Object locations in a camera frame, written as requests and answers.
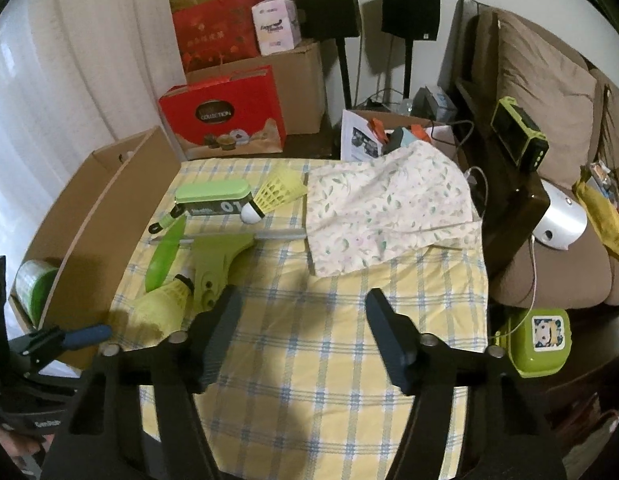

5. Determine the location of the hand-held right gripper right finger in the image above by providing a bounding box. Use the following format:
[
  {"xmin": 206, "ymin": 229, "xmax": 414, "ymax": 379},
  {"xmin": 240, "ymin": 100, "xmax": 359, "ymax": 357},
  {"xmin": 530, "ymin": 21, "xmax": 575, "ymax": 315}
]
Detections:
[{"xmin": 365, "ymin": 287, "xmax": 565, "ymax": 480}]

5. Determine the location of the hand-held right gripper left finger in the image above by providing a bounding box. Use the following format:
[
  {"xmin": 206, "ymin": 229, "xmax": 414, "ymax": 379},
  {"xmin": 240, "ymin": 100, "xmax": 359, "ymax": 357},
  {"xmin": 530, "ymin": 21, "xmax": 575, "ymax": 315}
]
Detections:
[{"xmin": 42, "ymin": 285, "xmax": 245, "ymax": 480}]

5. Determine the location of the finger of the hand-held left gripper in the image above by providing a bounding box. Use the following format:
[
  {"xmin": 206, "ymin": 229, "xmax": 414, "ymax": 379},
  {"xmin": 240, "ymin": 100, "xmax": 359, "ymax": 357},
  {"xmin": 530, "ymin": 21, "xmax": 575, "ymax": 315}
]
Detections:
[{"xmin": 12, "ymin": 324, "xmax": 112, "ymax": 373}]

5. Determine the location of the white floral cloth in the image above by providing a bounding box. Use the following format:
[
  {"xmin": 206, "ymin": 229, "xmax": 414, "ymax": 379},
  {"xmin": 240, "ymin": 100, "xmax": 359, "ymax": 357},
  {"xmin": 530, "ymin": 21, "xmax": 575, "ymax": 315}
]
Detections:
[{"xmin": 303, "ymin": 141, "xmax": 484, "ymax": 277}]

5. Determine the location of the green tin box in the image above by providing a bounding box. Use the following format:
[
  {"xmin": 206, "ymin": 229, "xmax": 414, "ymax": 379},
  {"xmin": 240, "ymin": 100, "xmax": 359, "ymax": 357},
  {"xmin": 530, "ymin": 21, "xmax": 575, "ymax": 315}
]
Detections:
[{"xmin": 174, "ymin": 180, "xmax": 254, "ymax": 218}]

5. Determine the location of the yellow shuttlecock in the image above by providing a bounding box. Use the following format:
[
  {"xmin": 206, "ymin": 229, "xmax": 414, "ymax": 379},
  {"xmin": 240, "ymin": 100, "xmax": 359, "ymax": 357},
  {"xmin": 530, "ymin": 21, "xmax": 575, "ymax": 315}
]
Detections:
[
  {"xmin": 134, "ymin": 275, "xmax": 196, "ymax": 338},
  {"xmin": 240, "ymin": 169, "xmax": 309, "ymax": 224}
]

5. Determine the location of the green transparent roll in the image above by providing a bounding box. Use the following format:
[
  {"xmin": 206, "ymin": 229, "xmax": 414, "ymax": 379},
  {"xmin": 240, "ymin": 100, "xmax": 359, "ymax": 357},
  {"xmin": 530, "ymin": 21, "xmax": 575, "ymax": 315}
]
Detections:
[{"xmin": 14, "ymin": 259, "xmax": 60, "ymax": 326}]

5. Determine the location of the yellow checked tablecloth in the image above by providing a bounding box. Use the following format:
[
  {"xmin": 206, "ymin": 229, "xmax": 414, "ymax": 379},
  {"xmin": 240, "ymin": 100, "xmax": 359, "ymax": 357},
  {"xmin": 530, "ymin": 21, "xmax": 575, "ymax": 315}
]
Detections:
[{"xmin": 106, "ymin": 157, "xmax": 490, "ymax": 480}]

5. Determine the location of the green plastic paddle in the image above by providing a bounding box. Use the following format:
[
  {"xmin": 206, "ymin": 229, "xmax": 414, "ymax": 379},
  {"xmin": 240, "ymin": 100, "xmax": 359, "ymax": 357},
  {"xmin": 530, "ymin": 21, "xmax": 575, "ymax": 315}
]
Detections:
[{"xmin": 144, "ymin": 217, "xmax": 187, "ymax": 293}]

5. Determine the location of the grey rod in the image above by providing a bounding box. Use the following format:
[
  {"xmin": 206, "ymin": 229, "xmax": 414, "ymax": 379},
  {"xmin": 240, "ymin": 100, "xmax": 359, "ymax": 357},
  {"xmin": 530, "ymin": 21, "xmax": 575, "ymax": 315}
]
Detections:
[{"xmin": 254, "ymin": 229, "xmax": 307, "ymax": 242}]

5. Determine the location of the small green black tool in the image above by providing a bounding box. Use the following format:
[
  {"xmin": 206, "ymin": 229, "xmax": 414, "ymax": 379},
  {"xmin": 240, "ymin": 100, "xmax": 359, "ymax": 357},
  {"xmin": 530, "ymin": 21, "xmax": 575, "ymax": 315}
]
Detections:
[{"xmin": 148, "ymin": 205, "xmax": 190, "ymax": 234}]

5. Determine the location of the green cartoon lunch box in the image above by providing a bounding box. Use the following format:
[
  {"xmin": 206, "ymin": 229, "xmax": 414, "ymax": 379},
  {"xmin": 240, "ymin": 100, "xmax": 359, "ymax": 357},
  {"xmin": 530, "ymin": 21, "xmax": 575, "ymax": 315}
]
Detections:
[{"xmin": 494, "ymin": 307, "xmax": 573, "ymax": 378}]

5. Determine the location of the brown sofa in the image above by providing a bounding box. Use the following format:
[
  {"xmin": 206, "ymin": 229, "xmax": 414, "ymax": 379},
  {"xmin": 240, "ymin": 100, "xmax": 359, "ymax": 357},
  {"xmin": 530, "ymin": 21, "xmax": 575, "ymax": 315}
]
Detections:
[{"xmin": 439, "ymin": 0, "xmax": 619, "ymax": 311}]

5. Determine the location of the dark brown wooden cabinet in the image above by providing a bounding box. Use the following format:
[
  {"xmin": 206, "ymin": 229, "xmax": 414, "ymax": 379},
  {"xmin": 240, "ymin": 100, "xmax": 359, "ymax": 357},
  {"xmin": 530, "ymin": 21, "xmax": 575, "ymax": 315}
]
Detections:
[{"xmin": 454, "ymin": 80, "xmax": 553, "ymax": 281}]

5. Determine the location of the light blue item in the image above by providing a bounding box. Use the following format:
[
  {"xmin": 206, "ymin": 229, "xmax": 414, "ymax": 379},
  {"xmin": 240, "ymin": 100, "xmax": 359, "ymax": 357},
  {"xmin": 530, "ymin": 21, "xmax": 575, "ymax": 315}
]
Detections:
[{"xmin": 389, "ymin": 127, "xmax": 425, "ymax": 151}]

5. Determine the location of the printed paper sheet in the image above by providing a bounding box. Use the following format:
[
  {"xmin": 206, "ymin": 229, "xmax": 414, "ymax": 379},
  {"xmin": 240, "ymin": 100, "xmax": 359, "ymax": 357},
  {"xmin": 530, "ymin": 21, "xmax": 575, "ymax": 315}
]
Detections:
[{"xmin": 341, "ymin": 110, "xmax": 385, "ymax": 163}]

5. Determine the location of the white round device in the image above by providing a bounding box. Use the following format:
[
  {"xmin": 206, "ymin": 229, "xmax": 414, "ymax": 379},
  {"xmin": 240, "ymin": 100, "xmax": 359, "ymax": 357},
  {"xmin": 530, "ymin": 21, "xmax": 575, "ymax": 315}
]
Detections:
[{"xmin": 532, "ymin": 180, "xmax": 589, "ymax": 251}]

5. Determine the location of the orange item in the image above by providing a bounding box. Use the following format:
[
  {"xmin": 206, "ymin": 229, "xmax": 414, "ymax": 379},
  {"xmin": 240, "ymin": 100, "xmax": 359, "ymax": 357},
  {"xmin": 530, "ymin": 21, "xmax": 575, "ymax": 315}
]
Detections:
[{"xmin": 369, "ymin": 119, "xmax": 430, "ymax": 143}]

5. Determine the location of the small cardboard box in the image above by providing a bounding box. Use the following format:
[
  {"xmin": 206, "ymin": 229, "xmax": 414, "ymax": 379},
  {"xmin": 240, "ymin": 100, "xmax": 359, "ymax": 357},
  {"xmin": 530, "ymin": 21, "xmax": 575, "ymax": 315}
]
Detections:
[{"xmin": 342, "ymin": 109, "xmax": 455, "ymax": 161}]

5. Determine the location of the red pastry gift box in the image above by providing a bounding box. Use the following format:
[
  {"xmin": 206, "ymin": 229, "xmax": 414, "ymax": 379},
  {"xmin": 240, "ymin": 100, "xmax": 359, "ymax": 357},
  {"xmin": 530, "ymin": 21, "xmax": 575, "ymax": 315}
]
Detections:
[{"xmin": 158, "ymin": 66, "xmax": 287, "ymax": 161}]

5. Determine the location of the grey blue box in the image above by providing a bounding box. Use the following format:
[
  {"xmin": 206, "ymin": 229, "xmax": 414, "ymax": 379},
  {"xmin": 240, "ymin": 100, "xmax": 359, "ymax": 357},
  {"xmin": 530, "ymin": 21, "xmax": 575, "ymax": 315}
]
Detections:
[{"xmin": 414, "ymin": 85, "xmax": 457, "ymax": 121}]

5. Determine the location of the yellow bag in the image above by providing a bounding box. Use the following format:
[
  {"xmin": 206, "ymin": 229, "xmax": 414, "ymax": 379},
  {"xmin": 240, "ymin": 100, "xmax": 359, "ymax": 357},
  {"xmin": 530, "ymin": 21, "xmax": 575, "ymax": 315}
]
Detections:
[{"xmin": 572, "ymin": 165, "xmax": 619, "ymax": 266}]

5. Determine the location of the large brown cardboard box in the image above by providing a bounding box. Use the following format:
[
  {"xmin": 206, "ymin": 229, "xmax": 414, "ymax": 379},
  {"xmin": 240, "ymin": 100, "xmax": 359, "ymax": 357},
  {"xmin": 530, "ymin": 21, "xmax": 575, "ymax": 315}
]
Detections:
[{"xmin": 184, "ymin": 42, "xmax": 326, "ymax": 136}]

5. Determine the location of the white curtain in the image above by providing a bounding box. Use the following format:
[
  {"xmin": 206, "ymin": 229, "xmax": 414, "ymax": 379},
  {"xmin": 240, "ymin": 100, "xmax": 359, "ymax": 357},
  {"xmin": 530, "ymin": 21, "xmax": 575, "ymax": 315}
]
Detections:
[{"xmin": 0, "ymin": 0, "xmax": 190, "ymax": 321}]

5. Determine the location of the tan cushion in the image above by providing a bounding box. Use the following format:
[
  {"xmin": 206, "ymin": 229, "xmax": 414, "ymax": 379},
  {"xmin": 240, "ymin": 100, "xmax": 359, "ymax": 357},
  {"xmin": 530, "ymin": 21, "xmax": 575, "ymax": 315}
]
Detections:
[
  {"xmin": 492, "ymin": 10, "xmax": 613, "ymax": 191},
  {"xmin": 589, "ymin": 67, "xmax": 619, "ymax": 173}
]

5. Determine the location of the white tissue box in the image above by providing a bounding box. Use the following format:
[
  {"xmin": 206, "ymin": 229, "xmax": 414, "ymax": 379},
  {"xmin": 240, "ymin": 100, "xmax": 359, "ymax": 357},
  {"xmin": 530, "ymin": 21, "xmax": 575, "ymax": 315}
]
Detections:
[{"xmin": 252, "ymin": 0, "xmax": 302, "ymax": 56}]

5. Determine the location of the black speaker on stand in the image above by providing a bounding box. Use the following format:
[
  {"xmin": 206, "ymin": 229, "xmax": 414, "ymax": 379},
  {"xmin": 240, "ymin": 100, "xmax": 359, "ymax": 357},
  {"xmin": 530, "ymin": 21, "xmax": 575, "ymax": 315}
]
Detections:
[
  {"xmin": 298, "ymin": 0, "xmax": 363, "ymax": 111},
  {"xmin": 381, "ymin": 0, "xmax": 441, "ymax": 101}
]

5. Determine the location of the green plastic toy handle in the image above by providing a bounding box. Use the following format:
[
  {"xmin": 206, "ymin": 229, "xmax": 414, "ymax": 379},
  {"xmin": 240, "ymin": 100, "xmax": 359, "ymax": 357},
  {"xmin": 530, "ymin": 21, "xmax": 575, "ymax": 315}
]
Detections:
[{"xmin": 189, "ymin": 234, "xmax": 255, "ymax": 318}]

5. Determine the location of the white cable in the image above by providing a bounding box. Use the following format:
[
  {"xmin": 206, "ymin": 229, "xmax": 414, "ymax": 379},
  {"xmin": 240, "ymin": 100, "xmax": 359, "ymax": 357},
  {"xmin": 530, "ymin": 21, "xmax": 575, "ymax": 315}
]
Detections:
[{"xmin": 464, "ymin": 165, "xmax": 539, "ymax": 341}]

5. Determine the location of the green black camera device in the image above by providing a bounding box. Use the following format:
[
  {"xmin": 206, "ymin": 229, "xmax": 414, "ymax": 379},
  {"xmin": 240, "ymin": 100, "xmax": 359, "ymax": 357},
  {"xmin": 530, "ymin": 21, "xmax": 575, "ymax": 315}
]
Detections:
[{"xmin": 491, "ymin": 96, "xmax": 549, "ymax": 175}]

